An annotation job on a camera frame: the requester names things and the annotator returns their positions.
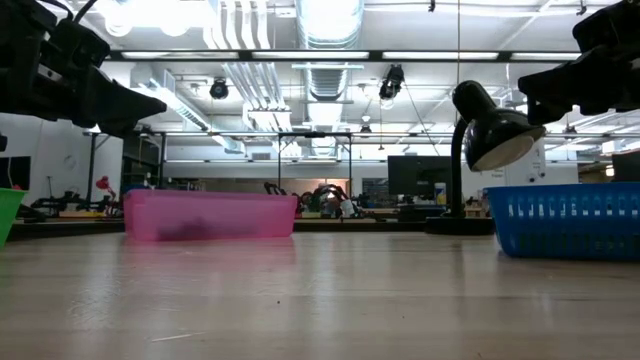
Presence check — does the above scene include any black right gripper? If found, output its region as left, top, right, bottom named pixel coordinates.
left=518, top=0, right=640, bottom=126

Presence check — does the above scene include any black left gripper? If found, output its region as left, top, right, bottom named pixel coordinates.
left=0, top=0, right=168, bottom=139

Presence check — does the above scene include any pink translucent plastic bin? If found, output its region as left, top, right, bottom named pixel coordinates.
left=123, top=188, right=299, bottom=243

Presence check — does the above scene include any green plastic bin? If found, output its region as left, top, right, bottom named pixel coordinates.
left=0, top=187, right=27, bottom=247

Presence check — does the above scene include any black metal shelf rack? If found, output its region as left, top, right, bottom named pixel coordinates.
left=87, top=130, right=167, bottom=206

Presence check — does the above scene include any black gooseneck desk lamp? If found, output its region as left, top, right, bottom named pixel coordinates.
left=423, top=79, right=547, bottom=236

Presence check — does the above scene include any red desk lamp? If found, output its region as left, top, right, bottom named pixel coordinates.
left=95, top=174, right=117, bottom=202

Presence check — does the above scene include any black ceiling spotlight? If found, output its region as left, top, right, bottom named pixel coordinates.
left=378, top=63, right=405, bottom=101
left=209, top=77, right=230, bottom=100

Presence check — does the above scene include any blue plastic slotted basket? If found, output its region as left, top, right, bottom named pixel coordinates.
left=484, top=182, right=640, bottom=261

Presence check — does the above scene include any black computer monitor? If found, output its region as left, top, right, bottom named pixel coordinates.
left=387, top=154, right=454, bottom=196

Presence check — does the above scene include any dark wall screen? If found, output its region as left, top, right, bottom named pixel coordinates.
left=0, top=156, right=31, bottom=191

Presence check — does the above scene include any black table border rail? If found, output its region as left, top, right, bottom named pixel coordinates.
left=7, top=217, right=501, bottom=242

